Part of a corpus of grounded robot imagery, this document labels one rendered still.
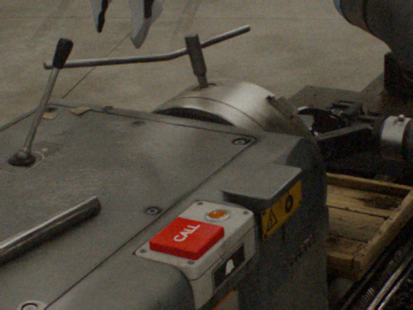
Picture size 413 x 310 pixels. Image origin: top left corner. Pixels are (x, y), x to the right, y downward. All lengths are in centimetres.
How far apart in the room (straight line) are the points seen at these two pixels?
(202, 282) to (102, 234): 13
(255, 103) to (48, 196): 42
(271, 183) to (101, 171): 22
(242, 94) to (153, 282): 57
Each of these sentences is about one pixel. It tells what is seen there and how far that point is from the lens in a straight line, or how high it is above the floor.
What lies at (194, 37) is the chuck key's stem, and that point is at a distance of 151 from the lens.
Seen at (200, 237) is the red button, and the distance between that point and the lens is 104.
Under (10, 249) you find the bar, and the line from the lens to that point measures 106.
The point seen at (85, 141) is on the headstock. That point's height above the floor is 126.
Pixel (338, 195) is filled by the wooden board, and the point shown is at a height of 89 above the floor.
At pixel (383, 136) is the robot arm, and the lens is 169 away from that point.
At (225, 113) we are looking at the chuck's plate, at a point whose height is 123.
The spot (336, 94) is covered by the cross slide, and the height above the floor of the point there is 97.
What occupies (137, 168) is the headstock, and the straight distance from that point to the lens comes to 124.
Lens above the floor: 177
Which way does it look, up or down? 27 degrees down
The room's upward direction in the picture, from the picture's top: 4 degrees counter-clockwise
